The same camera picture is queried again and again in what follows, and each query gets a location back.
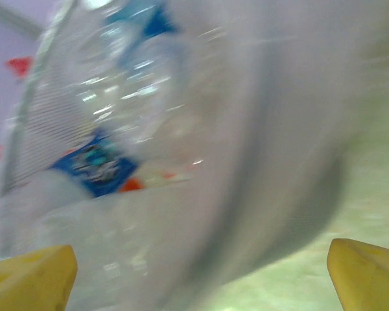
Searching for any blue label bottle white cap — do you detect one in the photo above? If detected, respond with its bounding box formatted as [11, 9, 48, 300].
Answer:
[77, 0, 184, 156]

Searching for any grey translucent waste bin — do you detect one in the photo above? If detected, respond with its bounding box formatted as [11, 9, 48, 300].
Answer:
[0, 0, 356, 311]

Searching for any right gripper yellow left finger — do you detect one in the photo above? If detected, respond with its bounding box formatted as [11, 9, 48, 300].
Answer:
[0, 244, 78, 311]

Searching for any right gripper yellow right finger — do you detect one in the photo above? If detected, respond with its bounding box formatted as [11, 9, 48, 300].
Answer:
[326, 238, 389, 311]

